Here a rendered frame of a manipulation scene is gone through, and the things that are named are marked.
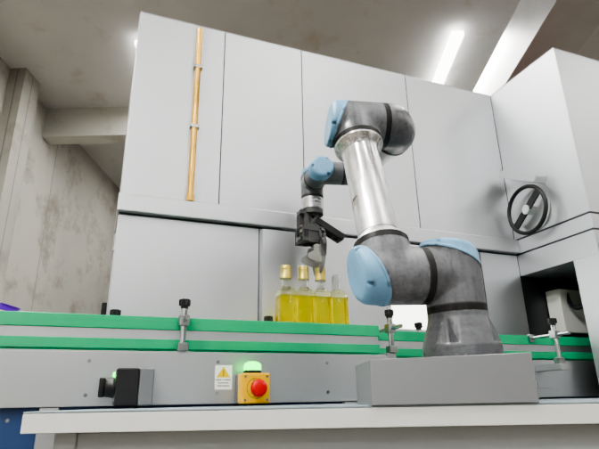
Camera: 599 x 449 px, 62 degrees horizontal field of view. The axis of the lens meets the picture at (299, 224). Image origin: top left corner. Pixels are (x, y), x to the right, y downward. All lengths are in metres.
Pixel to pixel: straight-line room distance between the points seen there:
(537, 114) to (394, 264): 1.55
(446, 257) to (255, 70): 1.28
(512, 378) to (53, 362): 0.96
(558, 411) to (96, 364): 0.96
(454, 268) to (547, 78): 1.52
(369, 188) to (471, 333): 0.36
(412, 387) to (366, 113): 0.63
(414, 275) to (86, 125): 6.07
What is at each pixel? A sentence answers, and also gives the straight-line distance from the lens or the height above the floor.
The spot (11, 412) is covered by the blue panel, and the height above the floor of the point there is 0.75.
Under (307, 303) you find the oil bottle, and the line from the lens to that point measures 1.55.
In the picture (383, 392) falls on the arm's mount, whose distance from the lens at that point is 0.91.
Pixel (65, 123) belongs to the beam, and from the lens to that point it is 6.92.
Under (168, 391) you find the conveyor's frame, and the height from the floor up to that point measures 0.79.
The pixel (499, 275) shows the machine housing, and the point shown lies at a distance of 2.25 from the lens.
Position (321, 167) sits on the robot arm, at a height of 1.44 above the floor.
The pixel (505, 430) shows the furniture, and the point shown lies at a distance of 1.01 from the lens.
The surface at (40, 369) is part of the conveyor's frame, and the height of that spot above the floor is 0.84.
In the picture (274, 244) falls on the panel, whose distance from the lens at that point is 1.72.
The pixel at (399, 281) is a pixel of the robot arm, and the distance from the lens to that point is 0.96.
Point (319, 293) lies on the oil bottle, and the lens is 1.57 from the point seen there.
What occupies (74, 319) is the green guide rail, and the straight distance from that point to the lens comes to 1.32.
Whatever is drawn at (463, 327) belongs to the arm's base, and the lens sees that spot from 0.99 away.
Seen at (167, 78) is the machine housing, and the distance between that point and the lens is 1.94.
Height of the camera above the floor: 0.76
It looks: 19 degrees up
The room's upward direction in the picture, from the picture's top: 1 degrees counter-clockwise
